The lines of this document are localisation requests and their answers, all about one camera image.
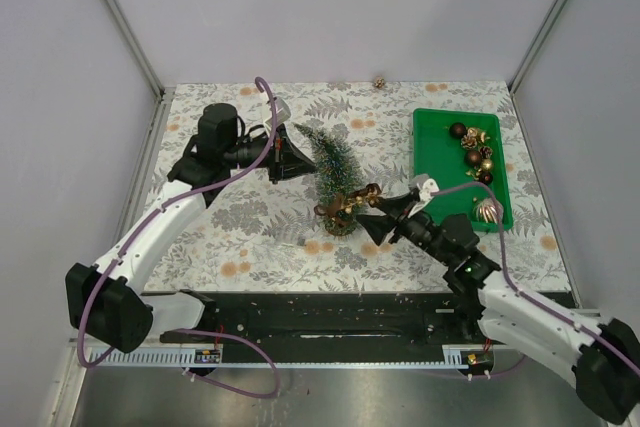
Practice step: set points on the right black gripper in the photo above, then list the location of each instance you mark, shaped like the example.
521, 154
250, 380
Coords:
380, 226

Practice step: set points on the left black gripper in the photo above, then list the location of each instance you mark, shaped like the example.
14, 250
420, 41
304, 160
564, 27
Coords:
286, 161

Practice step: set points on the brown ribbon pinecone ornament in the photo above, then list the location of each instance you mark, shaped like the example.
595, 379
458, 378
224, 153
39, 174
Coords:
341, 210

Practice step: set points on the small green christmas tree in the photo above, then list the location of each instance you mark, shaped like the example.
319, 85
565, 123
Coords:
337, 171

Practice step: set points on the green plastic tray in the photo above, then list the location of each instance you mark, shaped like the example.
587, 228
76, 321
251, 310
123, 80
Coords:
441, 156

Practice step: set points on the shiny dark red bauble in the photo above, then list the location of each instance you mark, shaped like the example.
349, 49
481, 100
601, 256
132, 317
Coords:
486, 178

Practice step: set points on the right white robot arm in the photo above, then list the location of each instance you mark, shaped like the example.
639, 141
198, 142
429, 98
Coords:
598, 358

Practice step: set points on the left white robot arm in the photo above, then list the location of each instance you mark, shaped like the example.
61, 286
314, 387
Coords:
104, 299

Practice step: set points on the floral patterned table mat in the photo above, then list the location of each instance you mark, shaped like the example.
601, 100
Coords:
260, 236

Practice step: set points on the gold striped bauble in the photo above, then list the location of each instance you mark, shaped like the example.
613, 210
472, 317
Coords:
487, 210

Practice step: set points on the dark brown ball ornament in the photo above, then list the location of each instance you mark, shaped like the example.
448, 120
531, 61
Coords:
457, 130

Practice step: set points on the small pinecone ornament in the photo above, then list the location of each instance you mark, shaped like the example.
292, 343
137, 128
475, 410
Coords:
485, 151

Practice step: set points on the gold bell green ornament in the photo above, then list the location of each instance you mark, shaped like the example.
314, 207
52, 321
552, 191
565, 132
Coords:
481, 136

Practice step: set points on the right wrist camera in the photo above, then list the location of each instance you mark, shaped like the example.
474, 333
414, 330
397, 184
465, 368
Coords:
423, 188

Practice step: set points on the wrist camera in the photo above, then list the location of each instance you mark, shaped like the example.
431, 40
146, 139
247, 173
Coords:
423, 188
273, 119

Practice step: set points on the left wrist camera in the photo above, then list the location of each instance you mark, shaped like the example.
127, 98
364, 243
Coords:
273, 119

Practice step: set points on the stray pinecone at wall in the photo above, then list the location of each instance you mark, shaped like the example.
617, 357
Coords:
379, 83

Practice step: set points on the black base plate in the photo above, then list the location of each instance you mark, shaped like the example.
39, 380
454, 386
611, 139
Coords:
433, 318

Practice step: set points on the white slotted cable duct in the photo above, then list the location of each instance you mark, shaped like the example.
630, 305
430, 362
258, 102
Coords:
241, 356

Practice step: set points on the left aluminium frame post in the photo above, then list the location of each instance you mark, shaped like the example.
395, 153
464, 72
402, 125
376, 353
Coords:
134, 47

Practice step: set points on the aluminium frame post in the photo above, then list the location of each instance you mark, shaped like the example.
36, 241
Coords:
134, 47
537, 44

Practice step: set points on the right aluminium frame post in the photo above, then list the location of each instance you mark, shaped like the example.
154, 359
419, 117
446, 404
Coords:
537, 44

